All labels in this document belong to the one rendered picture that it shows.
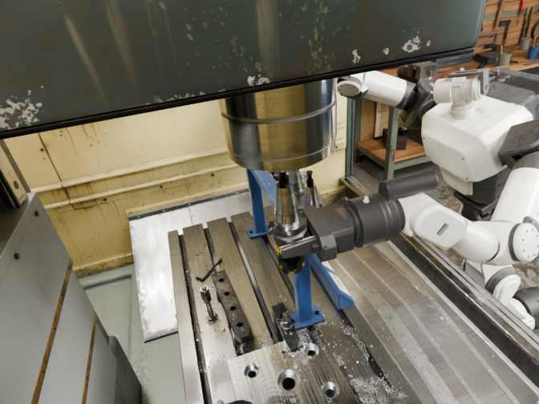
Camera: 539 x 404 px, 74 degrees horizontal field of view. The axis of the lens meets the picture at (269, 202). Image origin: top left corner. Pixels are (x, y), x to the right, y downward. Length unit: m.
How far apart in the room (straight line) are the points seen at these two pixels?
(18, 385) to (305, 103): 0.53
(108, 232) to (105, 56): 1.47
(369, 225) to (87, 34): 0.47
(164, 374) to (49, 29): 1.19
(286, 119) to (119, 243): 1.46
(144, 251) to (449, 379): 1.20
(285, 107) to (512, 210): 0.63
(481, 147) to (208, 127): 1.01
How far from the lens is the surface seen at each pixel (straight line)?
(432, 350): 1.23
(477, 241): 0.79
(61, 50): 0.35
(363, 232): 0.61
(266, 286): 1.14
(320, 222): 0.61
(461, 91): 1.09
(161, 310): 1.50
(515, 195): 0.94
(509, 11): 4.51
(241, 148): 0.46
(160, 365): 1.41
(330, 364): 0.86
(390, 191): 0.63
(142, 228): 1.68
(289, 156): 0.45
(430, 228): 0.66
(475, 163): 1.11
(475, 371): 1.26
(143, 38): 0.34
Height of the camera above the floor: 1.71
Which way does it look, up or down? 32 degrees down
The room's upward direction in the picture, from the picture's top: 7 degrees counter-clockwise
